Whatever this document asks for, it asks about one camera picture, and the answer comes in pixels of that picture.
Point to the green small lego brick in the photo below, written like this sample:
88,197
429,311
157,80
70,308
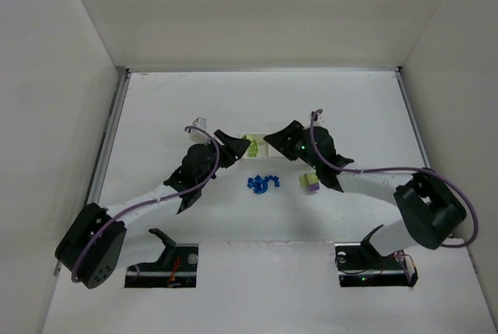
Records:
308,179

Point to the blue lego pile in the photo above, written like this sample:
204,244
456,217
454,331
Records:
259,185

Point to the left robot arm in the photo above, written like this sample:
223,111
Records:
102,239

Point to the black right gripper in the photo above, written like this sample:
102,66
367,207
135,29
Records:
295,141

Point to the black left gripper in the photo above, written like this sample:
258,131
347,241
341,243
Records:
222,146

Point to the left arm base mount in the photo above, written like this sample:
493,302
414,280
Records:
175,268

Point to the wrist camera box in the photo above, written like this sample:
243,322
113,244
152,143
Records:
316,119
196,134

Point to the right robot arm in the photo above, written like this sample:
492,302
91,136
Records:
428,208

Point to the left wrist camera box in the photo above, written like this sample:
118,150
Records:
196,134

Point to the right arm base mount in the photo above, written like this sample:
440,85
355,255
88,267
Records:
360,265

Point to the purple sloped lego brick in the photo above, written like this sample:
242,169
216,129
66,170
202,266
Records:
312,189

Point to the white divided sorting tray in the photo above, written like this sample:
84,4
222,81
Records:
265,150

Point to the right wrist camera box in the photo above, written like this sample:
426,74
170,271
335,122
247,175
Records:
316,119

